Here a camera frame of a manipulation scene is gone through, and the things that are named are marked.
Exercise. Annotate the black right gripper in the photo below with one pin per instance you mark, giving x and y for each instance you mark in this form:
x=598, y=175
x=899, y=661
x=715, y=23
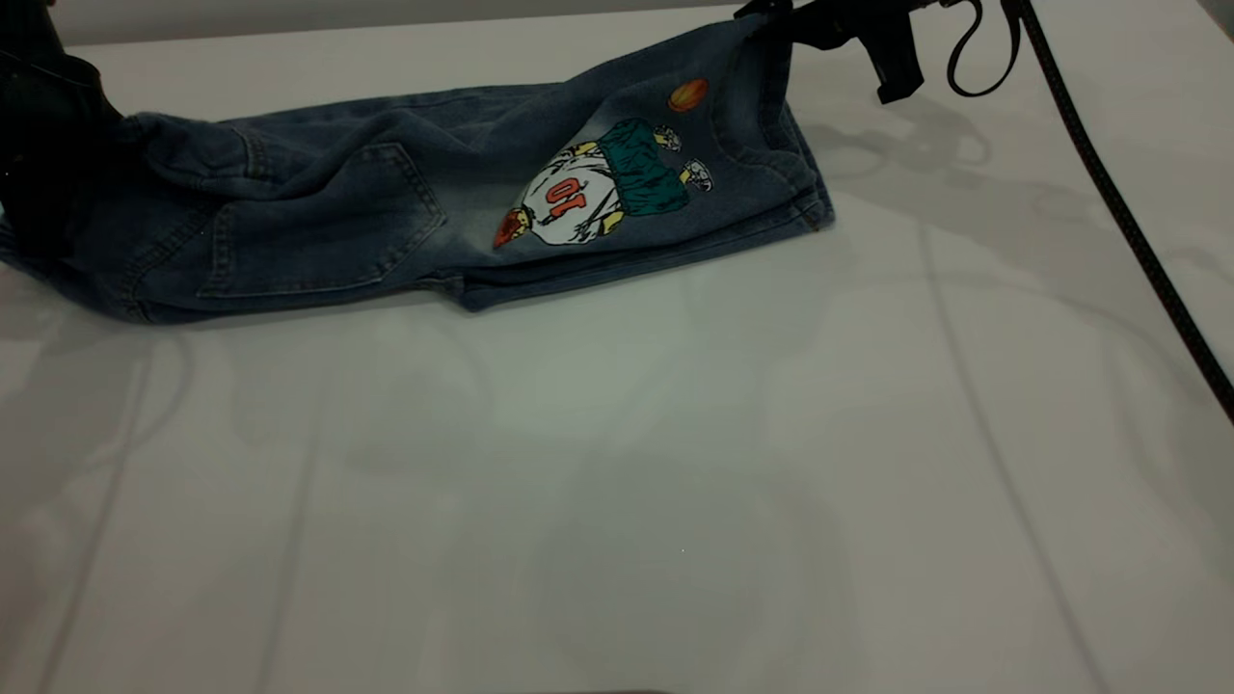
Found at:
x=844, y=19

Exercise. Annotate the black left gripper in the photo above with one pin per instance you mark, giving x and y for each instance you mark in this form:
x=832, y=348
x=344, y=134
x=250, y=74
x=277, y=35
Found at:
x=58, y=125

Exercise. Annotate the blue denim kids pants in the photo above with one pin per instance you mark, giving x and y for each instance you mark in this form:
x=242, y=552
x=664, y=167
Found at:
x=337, y=212

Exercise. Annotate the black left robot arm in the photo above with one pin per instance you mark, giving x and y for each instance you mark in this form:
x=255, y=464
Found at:
x=24, y=24

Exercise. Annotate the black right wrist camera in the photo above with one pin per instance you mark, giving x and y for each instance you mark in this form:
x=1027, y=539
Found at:
x=892, y=67

